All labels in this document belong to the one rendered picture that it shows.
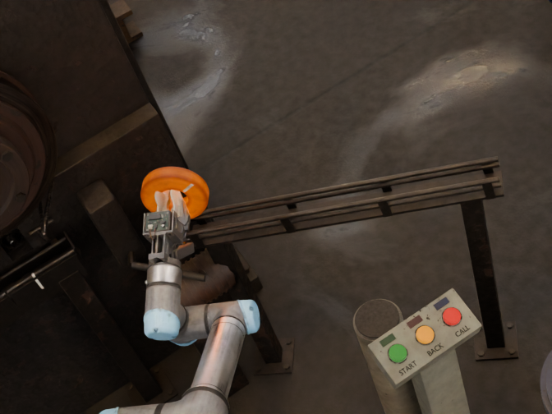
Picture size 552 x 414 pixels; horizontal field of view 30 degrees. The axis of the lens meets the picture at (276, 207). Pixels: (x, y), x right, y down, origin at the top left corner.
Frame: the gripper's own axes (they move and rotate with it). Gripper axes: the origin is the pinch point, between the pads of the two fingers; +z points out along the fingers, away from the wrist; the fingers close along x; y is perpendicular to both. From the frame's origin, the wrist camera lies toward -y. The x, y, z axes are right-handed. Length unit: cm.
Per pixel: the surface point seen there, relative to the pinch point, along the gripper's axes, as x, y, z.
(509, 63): -76, -122, 95
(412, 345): -50, -25, -33
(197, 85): 42, -124, 105
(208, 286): 5.4, -41.9, -8.5
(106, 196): 23.4, -14.8, 7.4
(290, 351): -4, -91, -13
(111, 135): 21.8, -11.4, 22.6
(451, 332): -58, -27, -30
